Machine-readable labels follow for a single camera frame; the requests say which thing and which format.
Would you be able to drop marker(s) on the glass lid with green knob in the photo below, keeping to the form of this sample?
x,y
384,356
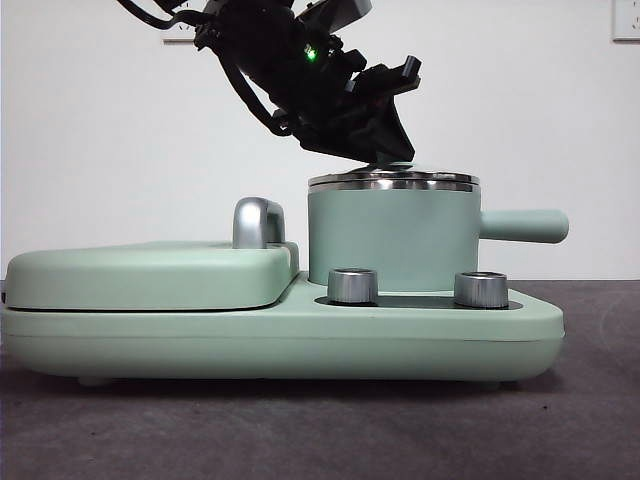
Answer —
x,y
350,177

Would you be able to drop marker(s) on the silver control knob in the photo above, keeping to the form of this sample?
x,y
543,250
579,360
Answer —
x,y
481,290
352,287

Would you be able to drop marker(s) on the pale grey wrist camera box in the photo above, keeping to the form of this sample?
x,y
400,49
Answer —
x,y
345,10

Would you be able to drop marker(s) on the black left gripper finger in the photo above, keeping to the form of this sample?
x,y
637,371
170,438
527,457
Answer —
x,y
340,147
392,135

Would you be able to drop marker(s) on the green griddle cover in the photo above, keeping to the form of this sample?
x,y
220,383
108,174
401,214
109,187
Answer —
x,y
150,280

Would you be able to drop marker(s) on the white wall socket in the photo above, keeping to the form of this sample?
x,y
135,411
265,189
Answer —
x,y
175,36
627,20

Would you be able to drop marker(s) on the green breakfast machine base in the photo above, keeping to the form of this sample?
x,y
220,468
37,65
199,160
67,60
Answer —
x,y
300,345

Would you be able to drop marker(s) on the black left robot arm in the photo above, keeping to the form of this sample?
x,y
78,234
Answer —
x,y
280,50

